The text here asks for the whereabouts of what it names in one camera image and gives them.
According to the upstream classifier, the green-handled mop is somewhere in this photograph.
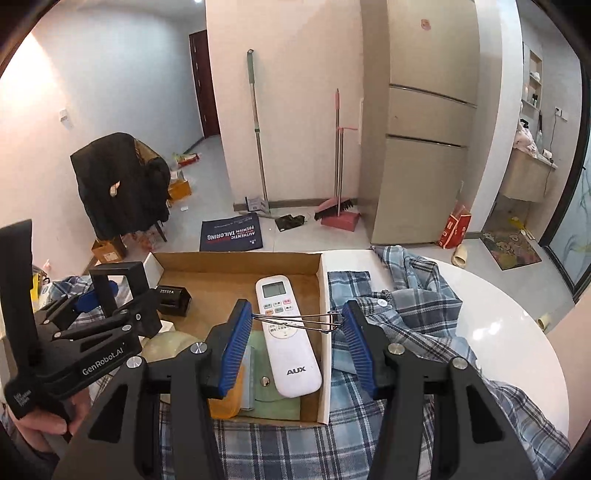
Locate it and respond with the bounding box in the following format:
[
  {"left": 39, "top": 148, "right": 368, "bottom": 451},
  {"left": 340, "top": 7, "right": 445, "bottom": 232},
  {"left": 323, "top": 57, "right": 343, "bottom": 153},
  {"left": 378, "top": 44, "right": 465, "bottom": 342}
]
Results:
[{"left": 245, "top": 48, "right": 279, "bottom": 217}]

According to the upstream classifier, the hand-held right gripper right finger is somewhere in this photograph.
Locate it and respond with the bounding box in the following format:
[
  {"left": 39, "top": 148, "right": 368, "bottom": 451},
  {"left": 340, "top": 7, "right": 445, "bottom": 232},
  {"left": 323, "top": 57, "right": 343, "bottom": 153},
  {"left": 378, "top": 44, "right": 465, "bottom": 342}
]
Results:
[{"left": 341, "top": 300, "right": 541, "bottom": 480}]

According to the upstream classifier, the dark wooden door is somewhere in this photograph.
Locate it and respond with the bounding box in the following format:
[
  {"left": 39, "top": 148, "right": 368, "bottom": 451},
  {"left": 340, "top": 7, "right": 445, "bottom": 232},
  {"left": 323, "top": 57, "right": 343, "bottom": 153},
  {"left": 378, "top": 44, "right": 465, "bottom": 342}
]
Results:
[{"left": 188, "top": 28, "right": 221, "bottom": 139}]

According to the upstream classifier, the white remote control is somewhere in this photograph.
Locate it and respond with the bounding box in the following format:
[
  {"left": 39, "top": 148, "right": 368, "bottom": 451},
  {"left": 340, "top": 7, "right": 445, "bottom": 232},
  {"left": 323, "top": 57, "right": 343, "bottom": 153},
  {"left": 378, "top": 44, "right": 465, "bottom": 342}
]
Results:
[{"left": 255, "top": 274, "right": 322, "bottom": 399}]

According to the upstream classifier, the black jacket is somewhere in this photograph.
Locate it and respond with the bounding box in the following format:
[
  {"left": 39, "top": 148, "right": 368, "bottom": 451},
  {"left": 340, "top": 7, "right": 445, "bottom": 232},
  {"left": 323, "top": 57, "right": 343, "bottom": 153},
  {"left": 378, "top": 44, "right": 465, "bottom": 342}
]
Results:
[{"left": 70, "top": 132, "right": 171, "bottom": 241}]

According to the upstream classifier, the frosted glass door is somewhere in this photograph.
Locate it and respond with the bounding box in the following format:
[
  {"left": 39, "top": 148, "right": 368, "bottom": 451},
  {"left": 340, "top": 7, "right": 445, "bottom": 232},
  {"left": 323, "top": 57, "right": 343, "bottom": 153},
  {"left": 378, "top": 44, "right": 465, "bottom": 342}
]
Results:
[{"left": 538, "top": 55, "right": 591, "bottom": 301}]

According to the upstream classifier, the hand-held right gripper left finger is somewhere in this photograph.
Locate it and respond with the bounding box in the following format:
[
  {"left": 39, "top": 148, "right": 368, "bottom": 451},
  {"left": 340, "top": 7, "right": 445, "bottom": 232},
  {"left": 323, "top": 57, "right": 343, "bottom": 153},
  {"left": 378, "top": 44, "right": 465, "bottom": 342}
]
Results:
[{"left": 53, "top": 299, "right": 254, "bottom": 480}]

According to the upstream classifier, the red paper bag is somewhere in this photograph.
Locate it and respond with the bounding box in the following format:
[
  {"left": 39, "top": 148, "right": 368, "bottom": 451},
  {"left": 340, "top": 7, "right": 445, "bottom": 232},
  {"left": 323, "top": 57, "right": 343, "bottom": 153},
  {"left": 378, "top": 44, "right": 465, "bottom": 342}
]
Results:
[{"left": 437, "top": 200, "right": 472, "bottom": 250}]

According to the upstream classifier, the green snap pouch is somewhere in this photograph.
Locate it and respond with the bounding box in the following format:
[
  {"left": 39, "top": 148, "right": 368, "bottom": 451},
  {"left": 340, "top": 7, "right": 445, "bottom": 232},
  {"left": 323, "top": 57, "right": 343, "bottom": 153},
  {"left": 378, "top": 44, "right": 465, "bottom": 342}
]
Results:
[{"left": 240, "top": 330, "right": 303, "bottom": 422}]

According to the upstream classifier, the black square frame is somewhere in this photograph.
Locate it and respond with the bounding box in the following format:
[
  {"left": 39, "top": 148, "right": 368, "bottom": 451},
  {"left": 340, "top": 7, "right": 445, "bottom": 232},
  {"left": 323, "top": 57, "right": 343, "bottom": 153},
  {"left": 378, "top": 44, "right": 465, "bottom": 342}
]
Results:
[{"left": 89, "top": 261, "right": 162, "bottom": 337}]

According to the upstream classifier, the metal hair clip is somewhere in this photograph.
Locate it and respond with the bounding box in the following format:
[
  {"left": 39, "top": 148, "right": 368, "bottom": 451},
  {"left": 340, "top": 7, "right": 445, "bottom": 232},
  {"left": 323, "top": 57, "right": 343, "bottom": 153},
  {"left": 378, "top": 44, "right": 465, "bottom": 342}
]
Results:
[{"left": 249, "top": 311, "right": 345, "bottom": 333}]

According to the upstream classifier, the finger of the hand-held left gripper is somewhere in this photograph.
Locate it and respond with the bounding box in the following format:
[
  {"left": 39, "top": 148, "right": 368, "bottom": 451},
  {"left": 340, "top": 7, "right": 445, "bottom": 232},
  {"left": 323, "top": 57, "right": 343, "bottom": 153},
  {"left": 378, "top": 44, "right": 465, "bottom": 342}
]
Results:
[
  {"left": 46, "top": 290, "right": 161, "bottom": 352},
  {"left": 33, "top": 288, "right": 105, "bottom": 329}
]

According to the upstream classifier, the blue plaid cloth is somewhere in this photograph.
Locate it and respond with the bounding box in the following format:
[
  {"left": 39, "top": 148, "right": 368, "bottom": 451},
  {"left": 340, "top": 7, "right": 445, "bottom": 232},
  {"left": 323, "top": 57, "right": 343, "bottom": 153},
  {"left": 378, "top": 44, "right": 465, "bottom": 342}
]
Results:
[{"left": 37, "top": 244, "right": 571, "bottom": 480}]

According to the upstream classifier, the beige refrigerator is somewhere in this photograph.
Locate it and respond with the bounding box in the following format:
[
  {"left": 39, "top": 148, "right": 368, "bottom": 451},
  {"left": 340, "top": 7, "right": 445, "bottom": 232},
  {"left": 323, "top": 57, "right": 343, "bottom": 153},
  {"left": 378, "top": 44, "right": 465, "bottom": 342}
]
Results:
[{"left": 359, "top": 0, "right": 481, "bottom": 245}]

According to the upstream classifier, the pink cloth bundle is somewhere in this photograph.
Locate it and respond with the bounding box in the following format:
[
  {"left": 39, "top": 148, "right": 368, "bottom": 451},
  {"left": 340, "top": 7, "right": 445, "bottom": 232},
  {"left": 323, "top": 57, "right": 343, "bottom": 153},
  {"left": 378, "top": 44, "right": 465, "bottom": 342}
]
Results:
[{"left": 515, "top": 122, "right": 539, "bottom": 155}]

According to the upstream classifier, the patterned floor mat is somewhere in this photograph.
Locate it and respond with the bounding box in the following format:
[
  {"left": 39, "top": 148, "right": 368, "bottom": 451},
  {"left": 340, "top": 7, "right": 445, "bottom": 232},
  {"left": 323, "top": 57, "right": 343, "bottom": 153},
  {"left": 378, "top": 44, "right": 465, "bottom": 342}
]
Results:
[{"left": 478, "top": 229, "right": 543, "bottom": 269}]

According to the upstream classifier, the black labelled box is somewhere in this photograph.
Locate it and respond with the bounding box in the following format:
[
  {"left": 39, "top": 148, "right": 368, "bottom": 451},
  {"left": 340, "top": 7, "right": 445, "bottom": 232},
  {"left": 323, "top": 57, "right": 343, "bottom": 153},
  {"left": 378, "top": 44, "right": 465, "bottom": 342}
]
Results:
[{"left": 158, "top": 285, "right": 192, "bottom": 317}]

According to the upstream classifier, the round cream disc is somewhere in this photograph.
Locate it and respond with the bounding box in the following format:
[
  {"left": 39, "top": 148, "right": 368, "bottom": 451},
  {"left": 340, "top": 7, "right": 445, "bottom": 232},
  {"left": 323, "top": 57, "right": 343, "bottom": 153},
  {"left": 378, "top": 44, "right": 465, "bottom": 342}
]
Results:
[{"left": 139, "top": 330, "right": 208, "bottom": 365}]

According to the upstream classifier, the orange plastic case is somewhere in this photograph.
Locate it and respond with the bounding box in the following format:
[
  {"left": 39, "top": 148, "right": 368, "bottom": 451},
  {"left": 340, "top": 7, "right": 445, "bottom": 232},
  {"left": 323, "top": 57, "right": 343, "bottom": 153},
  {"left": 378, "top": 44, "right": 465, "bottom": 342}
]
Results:
[{"left": 208, "top": 378, "right": 245, "bottom": 420}]

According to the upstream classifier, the wooden chair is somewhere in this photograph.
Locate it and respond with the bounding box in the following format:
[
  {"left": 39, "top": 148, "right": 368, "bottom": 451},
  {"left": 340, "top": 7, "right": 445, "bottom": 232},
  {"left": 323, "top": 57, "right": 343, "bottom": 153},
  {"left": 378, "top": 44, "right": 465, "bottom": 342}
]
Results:
[{"left": 117, "top": 138, "right": 171, "bottom": 245}]

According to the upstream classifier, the blue-grey booklet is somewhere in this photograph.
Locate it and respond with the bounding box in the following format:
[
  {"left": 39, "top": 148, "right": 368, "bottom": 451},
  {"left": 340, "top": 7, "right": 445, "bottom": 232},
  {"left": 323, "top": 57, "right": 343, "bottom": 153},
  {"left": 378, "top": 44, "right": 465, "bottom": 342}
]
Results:
[{"left": 241, "top": 346, "right": 260, "bottom": 410}]

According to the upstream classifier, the dark printed doormat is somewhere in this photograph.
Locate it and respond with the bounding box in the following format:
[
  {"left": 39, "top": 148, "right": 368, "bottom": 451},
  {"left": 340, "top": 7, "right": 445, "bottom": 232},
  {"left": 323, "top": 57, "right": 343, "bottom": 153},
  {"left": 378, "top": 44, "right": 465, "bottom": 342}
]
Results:
[{"left": 199, "top": 217, "right": 265, "bottom": 252}]

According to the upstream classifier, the person's left hand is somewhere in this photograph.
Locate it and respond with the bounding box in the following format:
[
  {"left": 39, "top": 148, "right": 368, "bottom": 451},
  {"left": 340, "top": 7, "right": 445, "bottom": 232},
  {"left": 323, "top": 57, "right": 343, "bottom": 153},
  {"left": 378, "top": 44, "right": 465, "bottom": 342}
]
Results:
[{"left": 15, "top": 392, "right": 94, "bottom": 438}]

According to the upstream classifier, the brown cardboard box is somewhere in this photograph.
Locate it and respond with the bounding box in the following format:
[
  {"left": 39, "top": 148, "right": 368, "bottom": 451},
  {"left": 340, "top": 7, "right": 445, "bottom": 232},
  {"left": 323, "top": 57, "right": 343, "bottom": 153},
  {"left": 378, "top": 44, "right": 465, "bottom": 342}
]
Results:
[{"left": 91, "top": 237, "right": 127, "bottom": 264}]

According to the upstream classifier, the beige vanity cabinet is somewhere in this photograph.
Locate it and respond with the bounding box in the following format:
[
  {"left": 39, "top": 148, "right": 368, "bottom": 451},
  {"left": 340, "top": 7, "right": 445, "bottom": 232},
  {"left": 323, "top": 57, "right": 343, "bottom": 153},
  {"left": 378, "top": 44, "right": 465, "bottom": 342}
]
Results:
[{"left": 501, "top": 150, "right": 557, "bottom": 203}]

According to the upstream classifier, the wall niche shelf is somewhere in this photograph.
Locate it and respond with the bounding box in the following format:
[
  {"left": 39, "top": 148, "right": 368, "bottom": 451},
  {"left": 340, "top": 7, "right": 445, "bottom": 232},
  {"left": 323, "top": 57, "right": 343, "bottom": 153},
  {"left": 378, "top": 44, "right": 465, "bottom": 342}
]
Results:
[{"left": 522, "top": 41, "right": 544, "bottom": 112}]

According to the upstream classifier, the red broom and dustpan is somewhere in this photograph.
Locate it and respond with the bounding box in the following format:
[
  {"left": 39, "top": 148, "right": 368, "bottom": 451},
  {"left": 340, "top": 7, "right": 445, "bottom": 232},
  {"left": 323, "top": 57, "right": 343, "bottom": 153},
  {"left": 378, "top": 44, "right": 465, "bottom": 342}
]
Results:
[{"left": 315, "top": 89, "right": 355, "bottom": 221}]

